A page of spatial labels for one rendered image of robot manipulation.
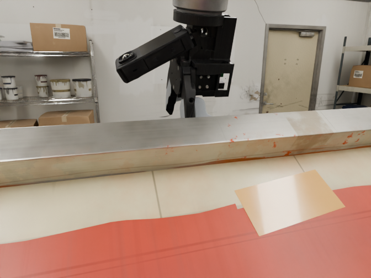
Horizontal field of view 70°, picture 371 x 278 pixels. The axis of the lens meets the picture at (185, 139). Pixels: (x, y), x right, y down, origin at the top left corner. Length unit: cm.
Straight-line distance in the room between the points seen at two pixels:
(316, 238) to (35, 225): 24
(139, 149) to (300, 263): 17
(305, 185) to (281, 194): 3
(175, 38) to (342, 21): 462
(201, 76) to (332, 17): 446
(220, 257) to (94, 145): 14
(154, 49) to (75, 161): 20
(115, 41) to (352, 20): 355
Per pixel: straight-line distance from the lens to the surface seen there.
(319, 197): 31
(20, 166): 25
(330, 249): 28
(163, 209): 24
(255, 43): 403
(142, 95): 353
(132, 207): 24
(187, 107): 37
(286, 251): 26
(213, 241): 24
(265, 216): 27
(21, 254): 24
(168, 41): 38
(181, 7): 38
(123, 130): 25
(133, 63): 38
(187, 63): 38
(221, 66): 40
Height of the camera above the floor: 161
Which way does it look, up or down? 16 degrees down
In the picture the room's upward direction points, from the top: straight up
